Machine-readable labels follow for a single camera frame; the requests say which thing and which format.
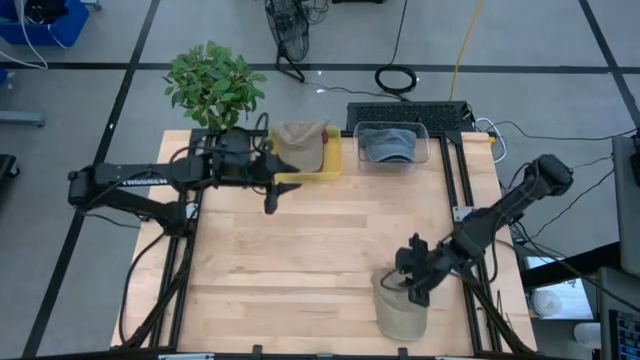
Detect black keypad device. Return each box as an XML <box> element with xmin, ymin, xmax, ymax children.
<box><xmin>607</xmin><ymin>308</ymin><xmax>640</xmax><ymax>360</ymax></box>

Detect black perforated computer case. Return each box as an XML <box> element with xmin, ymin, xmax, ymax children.
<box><xmin>345</xmin><ymin>100</ymin><xmax>474</xmax><ymax>135</ymax></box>

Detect yellow cable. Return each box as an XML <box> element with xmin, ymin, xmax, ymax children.
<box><xmin>448</xmin><ymin>0</ymin><xmax>486</xmax><ymax>102</ymax></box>

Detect clear plastic bin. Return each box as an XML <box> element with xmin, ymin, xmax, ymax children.
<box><xmin>352</xmin><ymin>118</ymin><xmax>432</xmax><ymax>164</ymax></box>

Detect yellow plastic bin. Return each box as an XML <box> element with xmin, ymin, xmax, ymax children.
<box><xmin>263</xmin><ymin>124</ymin><xmax>344</xmax><ymax>185</ymax></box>

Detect blue plastic bin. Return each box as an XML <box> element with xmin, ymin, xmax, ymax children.
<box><xmin>0</xmin><ymin>0</ymin><xmax>90</xmax><ymax>48</ymax></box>

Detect beige baseball cap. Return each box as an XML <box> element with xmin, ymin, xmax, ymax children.
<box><xmin>272</xmin><ymin>119</ymin><xmax>331</xmax><ymax>174</ymax></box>
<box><xmin>370</xmin><ymin>269</ymin><xmax>431</xmax><ymax>343</ymax></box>

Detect grey metal table foot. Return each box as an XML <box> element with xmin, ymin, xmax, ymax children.
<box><xmin>0</xmin><ymin>110</ymin><xmax>47</xmax><ymax>128</ymax></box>

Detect blue-grey baseball cap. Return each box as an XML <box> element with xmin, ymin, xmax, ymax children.
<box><xmin>358</xmin><ymin>127</ymin><xmax>419</xmax><ymax>164</ymax></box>

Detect black aluminium table frame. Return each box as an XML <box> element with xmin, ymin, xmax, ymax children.
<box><xmin>119</xmin><ymin>127</ymin><xmax>539</xmax><ymax>358</ymax></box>

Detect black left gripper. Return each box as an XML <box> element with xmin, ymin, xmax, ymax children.
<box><xmin>212</xmin><ymin>143</ymin><xmax>303</xmax><ymax>216</ymax></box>

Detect green leafy plant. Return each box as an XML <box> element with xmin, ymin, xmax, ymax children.
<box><xmin>162</xmin><ymin>39</ymin><xmax>268</xmax><ymax>132</ymax></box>

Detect grey cabinet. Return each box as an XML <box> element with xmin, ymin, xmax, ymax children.
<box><xmin>612</xmin><ymin>135</ymin><xmax>640</xmax><ymax>279</ymax></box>

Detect white roll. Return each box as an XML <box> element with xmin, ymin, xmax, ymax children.
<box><xmin>529</xmin><ymin>288</ymin><xmax>564</xmax><ymax>319</ymax></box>

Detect coiled black cable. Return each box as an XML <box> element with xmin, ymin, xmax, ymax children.
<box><xmin>373</xmin><ymin>64</ymin><xmax>419</xmax><ymax>96</ymax></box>

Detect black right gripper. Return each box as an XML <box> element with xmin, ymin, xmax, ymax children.
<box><xmin>394</xmin><ymin>232</ymin><xmax>454</xmax><ymax>308</ymax></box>

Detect black caster base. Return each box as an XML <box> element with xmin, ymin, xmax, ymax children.
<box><xmin>0</xmin><ymin>153</ymin><xmax>21</xmax><ymax>180</ymax></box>

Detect tangled black cables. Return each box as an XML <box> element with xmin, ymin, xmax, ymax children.
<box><xmin>299</xmin><ymin>0</ymin><xmax>331</xmax><ymax>26</ymax></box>

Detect black floor fan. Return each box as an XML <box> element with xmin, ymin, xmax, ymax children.
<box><xmin>263</xmin><ymin>0</ymin><xmax>312</xmax><ymax>84</ymax></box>

